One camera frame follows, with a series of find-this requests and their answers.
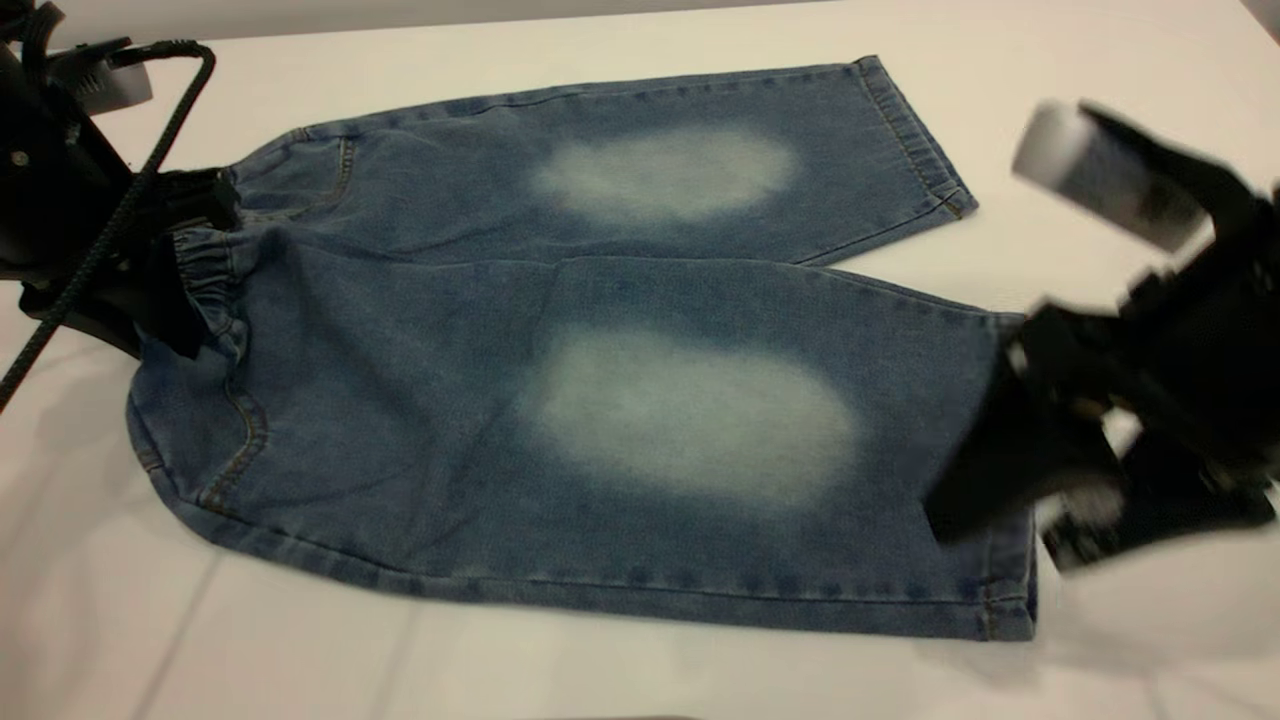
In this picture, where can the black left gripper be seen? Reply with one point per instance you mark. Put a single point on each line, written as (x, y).
(60, 200)

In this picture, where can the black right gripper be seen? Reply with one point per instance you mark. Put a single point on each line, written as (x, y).
(1220, 340)

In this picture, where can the blue denim pants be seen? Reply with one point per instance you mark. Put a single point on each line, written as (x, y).
(450, 400)

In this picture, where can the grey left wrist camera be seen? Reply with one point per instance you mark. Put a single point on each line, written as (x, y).
(110, 85)

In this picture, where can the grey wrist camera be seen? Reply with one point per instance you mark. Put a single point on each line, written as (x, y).
(110, 85)
(1090, 165)

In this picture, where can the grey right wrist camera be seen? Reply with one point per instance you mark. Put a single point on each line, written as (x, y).
(1090, 165)

